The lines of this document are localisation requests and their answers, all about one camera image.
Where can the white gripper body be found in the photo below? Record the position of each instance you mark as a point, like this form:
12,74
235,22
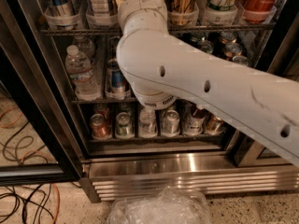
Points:
140,6

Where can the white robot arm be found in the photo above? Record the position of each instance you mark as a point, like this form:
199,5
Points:
158,66

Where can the white labelled can top shelf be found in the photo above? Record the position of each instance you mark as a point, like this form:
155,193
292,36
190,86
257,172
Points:
102,13

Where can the gold can top shelf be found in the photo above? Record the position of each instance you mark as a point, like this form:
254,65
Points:
180,11

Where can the stainless steel fridge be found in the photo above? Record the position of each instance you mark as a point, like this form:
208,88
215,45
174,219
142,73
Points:
228,162

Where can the red bull can top shelf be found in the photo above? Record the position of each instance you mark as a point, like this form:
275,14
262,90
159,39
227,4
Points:
63,13

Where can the front red bull can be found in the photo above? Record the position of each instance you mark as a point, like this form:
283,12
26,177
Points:
115,79

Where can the red coca-cola can top shelf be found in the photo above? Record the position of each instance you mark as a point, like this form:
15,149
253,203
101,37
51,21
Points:
256,11

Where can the front gold can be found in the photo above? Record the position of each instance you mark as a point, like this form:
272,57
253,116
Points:
241,60

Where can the bottom green can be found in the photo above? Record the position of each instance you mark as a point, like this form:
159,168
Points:
124,126

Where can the bottom silver can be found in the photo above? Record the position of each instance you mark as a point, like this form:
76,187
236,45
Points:
170,123

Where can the bottom red can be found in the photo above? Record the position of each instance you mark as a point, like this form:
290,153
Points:
99,126

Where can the bottom gold can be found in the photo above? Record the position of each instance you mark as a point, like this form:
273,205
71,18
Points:
214,125

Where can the black framed fridge door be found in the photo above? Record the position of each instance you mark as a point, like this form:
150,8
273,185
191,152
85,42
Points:
32,71

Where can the rear clear water bottle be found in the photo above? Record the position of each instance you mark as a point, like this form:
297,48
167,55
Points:
85,44

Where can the clear water bottle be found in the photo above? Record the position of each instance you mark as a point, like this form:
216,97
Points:
80,70
85,44

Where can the front clear water bottle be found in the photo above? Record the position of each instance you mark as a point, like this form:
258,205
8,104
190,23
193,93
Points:
80,70

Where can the bottom small water bottle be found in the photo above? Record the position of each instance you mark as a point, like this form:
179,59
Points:
147,125

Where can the bottom brown drink bottle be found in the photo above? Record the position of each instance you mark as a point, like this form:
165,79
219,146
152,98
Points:
194,119

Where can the clear plastic bag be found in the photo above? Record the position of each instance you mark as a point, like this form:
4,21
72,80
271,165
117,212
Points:
169,206

